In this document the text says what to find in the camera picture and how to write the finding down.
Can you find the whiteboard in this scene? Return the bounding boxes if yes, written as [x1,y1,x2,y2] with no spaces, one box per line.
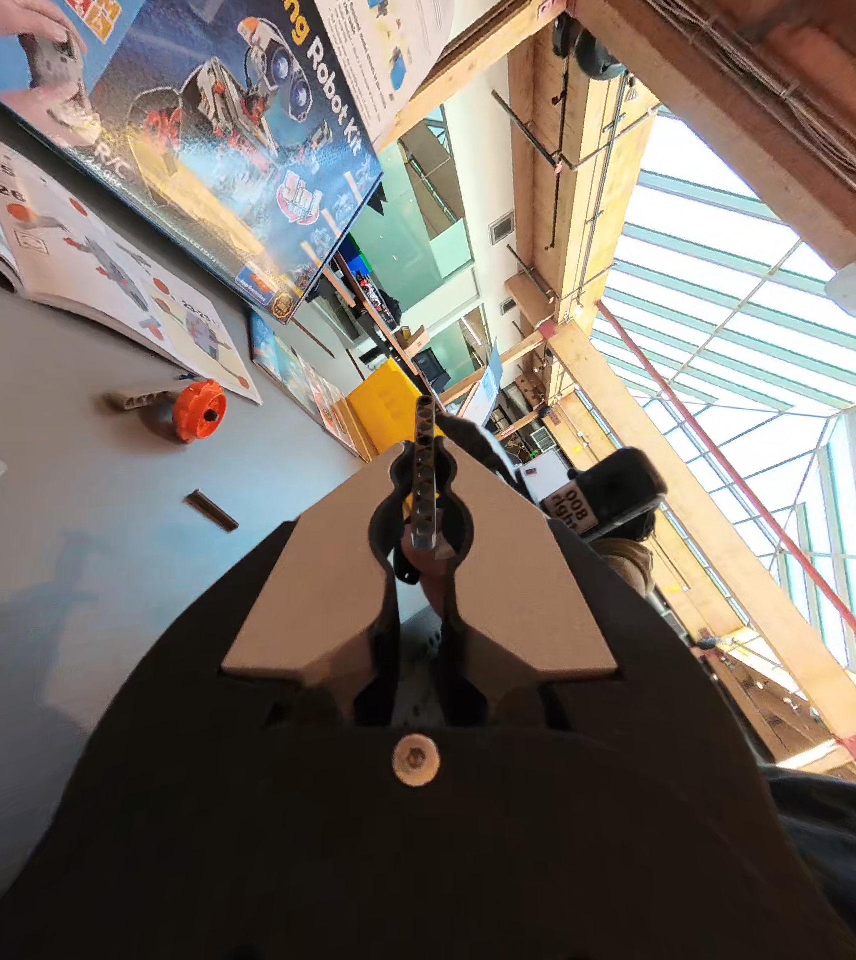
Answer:
[521,453,572,505]

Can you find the cluttered wooden shelf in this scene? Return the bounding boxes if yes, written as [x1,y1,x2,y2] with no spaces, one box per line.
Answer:
[330,251,437,384]

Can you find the thin grey holed beam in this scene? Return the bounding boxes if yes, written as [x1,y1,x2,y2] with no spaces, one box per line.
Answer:
[409,393,449,554]

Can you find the black monitor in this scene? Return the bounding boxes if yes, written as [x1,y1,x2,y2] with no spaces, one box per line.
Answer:
[413,348,454,396]

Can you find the grey desk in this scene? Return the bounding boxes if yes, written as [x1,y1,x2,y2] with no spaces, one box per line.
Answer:
[0,71,429,751]

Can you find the black studded panel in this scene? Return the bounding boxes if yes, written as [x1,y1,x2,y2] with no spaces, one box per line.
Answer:
[396,615,445,727]

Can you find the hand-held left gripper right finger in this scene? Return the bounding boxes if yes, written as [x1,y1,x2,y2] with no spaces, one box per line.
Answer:
[443,439,620,723]

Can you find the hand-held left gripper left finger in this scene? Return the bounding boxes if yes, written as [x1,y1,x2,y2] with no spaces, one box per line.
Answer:
[220,441,407,726]

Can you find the wooden roof beam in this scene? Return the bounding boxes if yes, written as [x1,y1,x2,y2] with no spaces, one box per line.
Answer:
[544,318,856,747]

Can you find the orange gear wheel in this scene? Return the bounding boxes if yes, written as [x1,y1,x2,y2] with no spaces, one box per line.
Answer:
[171,378,229,444]

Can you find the printed flat box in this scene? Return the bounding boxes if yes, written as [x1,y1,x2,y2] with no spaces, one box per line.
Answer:
[248,311,373,460]

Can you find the black ceiling lamp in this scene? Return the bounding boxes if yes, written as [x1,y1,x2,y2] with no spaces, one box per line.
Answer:
[551,13,629,82]

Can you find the yellow plastic bin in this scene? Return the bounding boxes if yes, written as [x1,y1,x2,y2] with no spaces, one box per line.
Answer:
[345,358,444,460]

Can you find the blue white board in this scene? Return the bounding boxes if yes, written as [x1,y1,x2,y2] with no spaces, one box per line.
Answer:
[461,341,506,430]

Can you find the blue robot kit box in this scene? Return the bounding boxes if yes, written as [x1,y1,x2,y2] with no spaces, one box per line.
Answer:
[0,0,572,325]

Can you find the black axle rod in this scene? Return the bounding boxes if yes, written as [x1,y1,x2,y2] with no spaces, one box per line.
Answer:
[185,489,241,534]

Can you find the open instruction booklet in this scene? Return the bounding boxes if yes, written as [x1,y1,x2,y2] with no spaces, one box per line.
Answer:
[0,97,263,406]

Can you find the light grey long holed beam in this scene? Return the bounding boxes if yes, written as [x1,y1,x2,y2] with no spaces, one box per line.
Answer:
[105,382,183,413]

